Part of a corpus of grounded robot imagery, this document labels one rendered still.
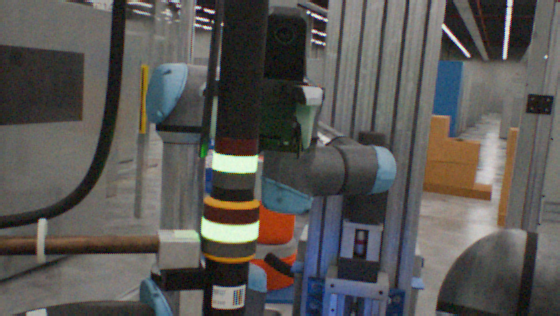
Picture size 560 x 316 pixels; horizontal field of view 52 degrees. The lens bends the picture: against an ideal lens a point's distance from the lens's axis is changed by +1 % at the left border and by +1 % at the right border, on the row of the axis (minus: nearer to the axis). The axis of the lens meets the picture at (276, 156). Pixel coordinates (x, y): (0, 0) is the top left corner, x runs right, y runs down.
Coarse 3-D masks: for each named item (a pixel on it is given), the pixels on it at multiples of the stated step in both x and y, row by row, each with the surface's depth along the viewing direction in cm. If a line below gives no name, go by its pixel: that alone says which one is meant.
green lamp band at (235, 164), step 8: (216, 160) 43; (224, 160) 42; (232, 160) 42; (240, 160) 42; (248, 160) 42; (256, 160) 43; (216, 168) 43; (224, 168) 42; (232, 168) 42; (240, 168) 42; (248, 168) 43; (256, 168) 44
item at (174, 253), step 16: (160, 240) 42; (176, 240) 42; (192, 240) 42; (160, 256) 42; (176, 256) 42; (192, 256) 42; (160, 272) 45; (176, 272) 42; (192, 272) 42; (176, 288) 42; (192, 288) 42; (176, 304) 44; (192, 304) 43
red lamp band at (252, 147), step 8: (216, 136) 43; (216, 144) 43; (224, 144) 42; (232, 144) 42; (240, 144) 42; (248, 144) 42; (256, 144) 43; (224, 152) 42; (232, 152) 42; (240, 152) 42; (248, 152) 42; (256, 152) 43
